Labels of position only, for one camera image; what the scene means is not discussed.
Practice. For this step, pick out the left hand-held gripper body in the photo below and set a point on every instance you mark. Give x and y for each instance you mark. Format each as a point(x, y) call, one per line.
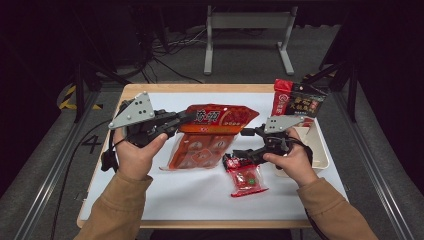
point(135, 111)

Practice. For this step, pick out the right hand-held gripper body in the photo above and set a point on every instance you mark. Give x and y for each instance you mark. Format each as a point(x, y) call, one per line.
point(280, 124)

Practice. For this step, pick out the small red snack packet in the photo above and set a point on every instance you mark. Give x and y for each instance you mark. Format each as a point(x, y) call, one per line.
point(248, 181)

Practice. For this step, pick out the large orange food packet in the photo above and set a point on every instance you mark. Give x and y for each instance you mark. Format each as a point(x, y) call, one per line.
point(216, 121)

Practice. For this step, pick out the black and red food packet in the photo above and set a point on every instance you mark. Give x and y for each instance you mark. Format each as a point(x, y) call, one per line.
point(300, 100)

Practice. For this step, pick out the white plastic box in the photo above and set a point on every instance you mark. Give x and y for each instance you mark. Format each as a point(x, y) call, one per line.
point(318, 146)

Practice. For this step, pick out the person's right hand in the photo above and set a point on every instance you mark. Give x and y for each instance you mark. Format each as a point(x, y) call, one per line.
point(300, 166)

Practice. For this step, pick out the person's left hand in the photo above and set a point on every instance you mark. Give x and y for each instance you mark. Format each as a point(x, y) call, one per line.
point(136, 160)

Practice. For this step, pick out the black tripod stand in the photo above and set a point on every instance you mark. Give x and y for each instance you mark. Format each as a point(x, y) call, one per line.
point(79, 83)
point(351, 90)

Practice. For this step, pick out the yellow black hazard tape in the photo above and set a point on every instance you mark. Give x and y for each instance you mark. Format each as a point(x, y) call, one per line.
point(68, 96)

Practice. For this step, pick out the white table mat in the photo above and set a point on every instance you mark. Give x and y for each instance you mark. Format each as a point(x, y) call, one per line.
point(200, 200)

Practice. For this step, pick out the grey metal stand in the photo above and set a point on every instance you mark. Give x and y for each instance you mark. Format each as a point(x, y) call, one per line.
point(250, 20)

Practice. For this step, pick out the aluminium floor rail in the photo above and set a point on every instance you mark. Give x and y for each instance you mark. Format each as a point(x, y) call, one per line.
point(376, 173)
point(50, 180)

